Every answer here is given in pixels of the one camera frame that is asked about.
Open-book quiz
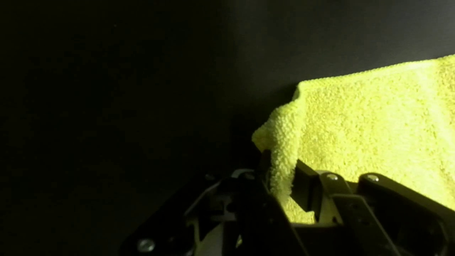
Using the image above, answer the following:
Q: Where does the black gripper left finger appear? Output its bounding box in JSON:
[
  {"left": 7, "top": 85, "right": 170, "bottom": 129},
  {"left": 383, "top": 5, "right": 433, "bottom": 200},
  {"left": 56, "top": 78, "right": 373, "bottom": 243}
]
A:
[{"left": 118, "top": 168, "right": 309, "bottom": 256}]

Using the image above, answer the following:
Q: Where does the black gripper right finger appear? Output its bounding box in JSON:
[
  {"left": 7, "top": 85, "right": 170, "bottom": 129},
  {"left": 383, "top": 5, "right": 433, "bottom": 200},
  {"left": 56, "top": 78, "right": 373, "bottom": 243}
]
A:
[{"left": 291, "top": 159, "right": 455, "bottom": 256}]

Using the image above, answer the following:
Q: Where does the yellow towel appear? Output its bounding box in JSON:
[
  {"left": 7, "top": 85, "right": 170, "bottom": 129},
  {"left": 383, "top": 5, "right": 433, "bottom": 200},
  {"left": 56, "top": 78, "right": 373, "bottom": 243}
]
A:
[{"left": 250, "top": 52, "right": 455, "bottom": 224}]

